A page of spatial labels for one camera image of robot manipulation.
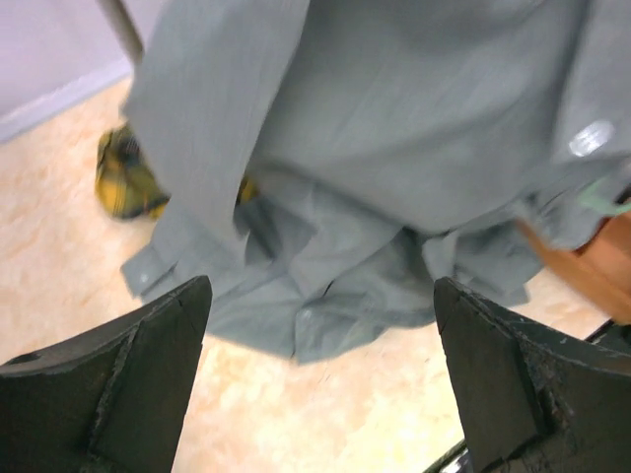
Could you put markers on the metal clothes rack pole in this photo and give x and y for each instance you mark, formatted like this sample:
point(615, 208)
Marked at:
point(120, 20)

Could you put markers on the orange wooden compartment tray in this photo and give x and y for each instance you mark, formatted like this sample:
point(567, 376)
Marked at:
point(599, 270)

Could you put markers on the teal plastic hanger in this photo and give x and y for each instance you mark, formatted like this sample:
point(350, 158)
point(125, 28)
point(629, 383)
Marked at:
point(608, 196)

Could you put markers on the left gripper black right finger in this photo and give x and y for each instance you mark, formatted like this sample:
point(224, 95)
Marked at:
point(529, 397)

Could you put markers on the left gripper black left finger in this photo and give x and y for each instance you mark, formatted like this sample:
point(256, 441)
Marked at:
point(111, 399)

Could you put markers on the yellow black plaid shirt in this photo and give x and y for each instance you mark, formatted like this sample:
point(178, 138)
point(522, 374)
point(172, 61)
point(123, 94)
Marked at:
point(124, 185)

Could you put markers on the grey button-up shirt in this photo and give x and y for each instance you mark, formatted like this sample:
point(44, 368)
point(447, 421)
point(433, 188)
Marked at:
point(328, 161)

